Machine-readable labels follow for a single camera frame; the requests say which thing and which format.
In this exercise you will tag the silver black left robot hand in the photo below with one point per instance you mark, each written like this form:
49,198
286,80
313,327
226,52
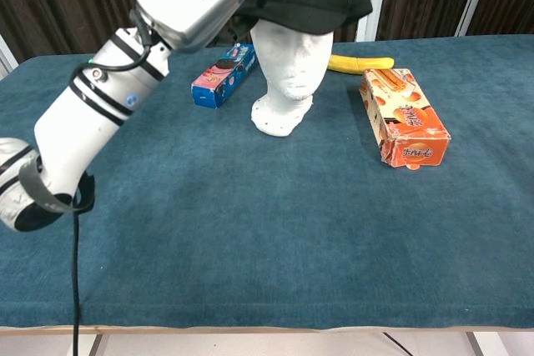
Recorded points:
196,1

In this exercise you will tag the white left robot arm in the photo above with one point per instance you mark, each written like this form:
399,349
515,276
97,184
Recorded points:
83,122

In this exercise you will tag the white foam mannequin head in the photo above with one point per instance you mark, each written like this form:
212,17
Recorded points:
288,81

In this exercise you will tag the blue cookie box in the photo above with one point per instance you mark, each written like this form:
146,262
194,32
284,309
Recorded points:
227,74

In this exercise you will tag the yellow banana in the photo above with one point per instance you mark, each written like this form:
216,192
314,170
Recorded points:
359,63

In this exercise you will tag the teal table cloth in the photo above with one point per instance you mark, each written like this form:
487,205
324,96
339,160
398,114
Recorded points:
292,214

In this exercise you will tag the orange biscuit box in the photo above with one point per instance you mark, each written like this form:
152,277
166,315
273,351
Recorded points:
402,114

